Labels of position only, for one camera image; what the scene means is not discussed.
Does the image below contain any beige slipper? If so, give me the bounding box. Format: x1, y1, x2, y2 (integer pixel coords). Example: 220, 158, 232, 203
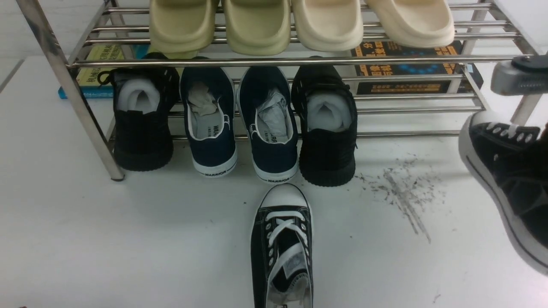
290, 0, 364, 51
366, 0, 455, 48

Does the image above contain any black white canvas sneaker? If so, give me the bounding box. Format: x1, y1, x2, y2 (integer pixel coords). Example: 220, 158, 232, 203
250, 183, 314, 308
458, 111, 548, 275

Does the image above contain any black knit sneaker right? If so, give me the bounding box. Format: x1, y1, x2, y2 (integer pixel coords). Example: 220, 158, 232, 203
291, 64, 358, 187

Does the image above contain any black orange book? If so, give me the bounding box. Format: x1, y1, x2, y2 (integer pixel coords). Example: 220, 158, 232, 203
351, 41, 462, 95

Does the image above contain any navy canvas shoe right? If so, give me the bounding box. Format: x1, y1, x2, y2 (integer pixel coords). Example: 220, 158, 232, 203
236, 66, 299, 185

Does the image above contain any olive green slipper left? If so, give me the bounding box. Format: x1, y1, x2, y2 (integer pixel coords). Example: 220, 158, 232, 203
149, 0, 219, 54

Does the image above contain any navy canvas shoe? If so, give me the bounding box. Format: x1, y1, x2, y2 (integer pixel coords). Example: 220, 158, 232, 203
236, 66, 299, 185
179, 67, 238, 178

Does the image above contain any beige slipper right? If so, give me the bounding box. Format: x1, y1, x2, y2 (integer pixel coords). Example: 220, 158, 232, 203
366, 0, 455, 48

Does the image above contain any black knit sneaker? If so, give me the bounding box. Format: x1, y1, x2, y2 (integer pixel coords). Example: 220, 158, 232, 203
97, 66, 179, 172
291, 64, 358, 187

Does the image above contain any olive green slipper right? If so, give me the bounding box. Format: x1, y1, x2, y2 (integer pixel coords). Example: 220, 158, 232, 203
221, 0, 291, 56

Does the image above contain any beige slipper left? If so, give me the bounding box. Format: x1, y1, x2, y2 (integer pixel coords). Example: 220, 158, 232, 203
290, 0, 364, 51

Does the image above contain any navy canvas shoe left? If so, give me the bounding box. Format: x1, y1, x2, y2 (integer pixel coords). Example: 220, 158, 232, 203
179, 67, 238, 178

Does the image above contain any olive green slipper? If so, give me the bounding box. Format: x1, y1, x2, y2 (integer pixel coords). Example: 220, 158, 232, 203
149, 0, 219, 54
221, 0, 291, 56

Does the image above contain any yellow blue book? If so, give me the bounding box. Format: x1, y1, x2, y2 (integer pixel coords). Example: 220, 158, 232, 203
58, 44, 150, 100

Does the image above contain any stainless steel shoe rack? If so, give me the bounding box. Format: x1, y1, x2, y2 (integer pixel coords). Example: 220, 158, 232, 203
16, 0, 542, 182

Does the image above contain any black knit sneaker left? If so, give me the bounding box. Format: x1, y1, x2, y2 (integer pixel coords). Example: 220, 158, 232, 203
97, 66, 179, 172

